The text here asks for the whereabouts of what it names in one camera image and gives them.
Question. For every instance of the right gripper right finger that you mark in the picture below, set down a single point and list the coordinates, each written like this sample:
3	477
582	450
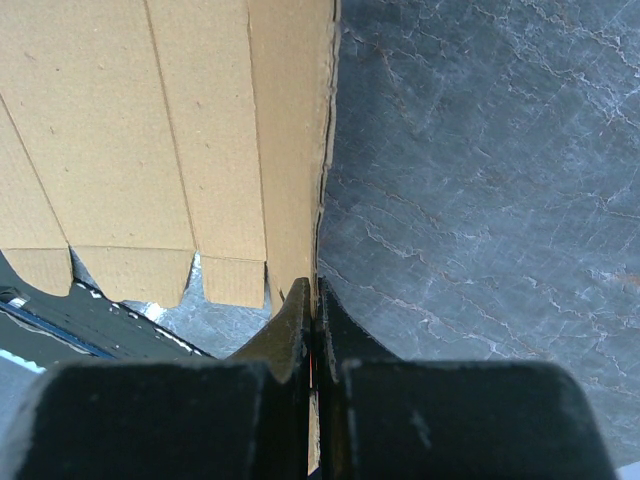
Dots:
382	417

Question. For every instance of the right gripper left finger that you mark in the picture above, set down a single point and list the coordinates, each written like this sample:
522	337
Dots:
244	417

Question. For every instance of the brown cardboard box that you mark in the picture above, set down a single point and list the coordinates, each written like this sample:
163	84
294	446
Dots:
148	137

